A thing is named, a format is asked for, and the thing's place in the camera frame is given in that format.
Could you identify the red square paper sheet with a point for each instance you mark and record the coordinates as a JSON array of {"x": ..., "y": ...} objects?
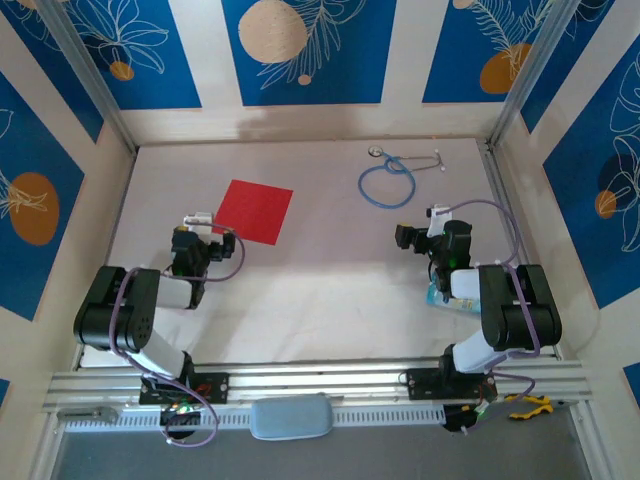
[{"x": 255, "y": 210}]

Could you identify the grey-blue zip pouch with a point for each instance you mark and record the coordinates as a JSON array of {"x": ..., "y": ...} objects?
[{"x": 292, "y": 417}]

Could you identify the aluminium corner post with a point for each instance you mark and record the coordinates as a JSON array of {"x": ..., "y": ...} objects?
[
  {"x": 530, "y": 65},
  {"x": 90, "y": 75}
]

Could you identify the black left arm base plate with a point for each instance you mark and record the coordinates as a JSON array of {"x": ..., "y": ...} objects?
[{"x": 215, "y": 387}]

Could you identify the aluminium table side rail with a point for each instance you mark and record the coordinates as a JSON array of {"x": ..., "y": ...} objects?
[{"x": 500, "y": 190}]

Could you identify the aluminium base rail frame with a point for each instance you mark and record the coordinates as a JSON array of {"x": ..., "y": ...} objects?
[{"x": 320, "y": 385}]

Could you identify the blue stethoscope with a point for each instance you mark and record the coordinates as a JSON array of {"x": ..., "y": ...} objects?
[{"x": 376, "y": 150}]

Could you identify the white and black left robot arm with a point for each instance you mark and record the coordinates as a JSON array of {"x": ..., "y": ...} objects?
[{"x": 115, "y": 310}]

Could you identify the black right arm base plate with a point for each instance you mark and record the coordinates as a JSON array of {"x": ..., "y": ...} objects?
[{"x": 422, "y": 385}]

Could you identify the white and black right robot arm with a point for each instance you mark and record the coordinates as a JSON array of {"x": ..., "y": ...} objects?
[{"x": 520, "y": 310}]

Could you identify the metal latch bracket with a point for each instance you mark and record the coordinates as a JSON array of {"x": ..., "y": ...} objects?
[{"x": 102, "y": 414}]

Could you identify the black controller board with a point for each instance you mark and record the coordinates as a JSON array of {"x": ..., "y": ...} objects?
[
  {"x": 462, "y": 417},
  {"x": 180, "y": 415}
]

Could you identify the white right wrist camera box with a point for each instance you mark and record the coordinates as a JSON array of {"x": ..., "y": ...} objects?
[{"x": 439, "y": 217}]

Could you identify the blue and white cream packet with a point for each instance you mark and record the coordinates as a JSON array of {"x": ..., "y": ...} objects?
[{"x": 465, "y": 304}]

